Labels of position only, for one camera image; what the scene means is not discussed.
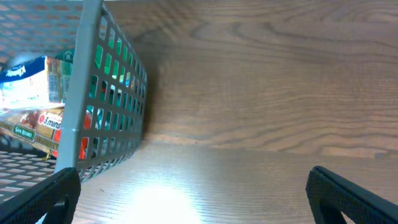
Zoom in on San Remo spaghetti packet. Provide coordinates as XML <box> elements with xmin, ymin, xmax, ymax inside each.
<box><xmin>1</xmin><ymin>108</ymin><xmax>64</xmax><ymax>157</ymax></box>

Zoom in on grey plastic basket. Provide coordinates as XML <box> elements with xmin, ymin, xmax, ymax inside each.
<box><xmin>1</xmin><ymin>1</ymin><xmax>148</xmax><ymax>202</ymax></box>

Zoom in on green Nescafe coffee bag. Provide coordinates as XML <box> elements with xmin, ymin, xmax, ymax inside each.
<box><xmin>62</xmin><ymin>34</ymin><xmax>147</xmax><ymax>134</ymax></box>

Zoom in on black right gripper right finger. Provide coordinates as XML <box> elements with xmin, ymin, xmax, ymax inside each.
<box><xmin>305</xmin><ymin>166</ymin><xmax>397</xmax><ymax>224</ymax></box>

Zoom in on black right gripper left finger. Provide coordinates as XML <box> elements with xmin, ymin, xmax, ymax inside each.
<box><xmin>1</xmin><ymin>167</ymin><xmax>81</xmax><ymax>224</ymax></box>

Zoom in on Kleenex tissue multipack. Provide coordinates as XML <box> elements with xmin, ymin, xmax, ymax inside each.
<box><xmin>1</xmin><ymin>56</ymin><xmax>49</xmax><ymax>110</ymax></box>

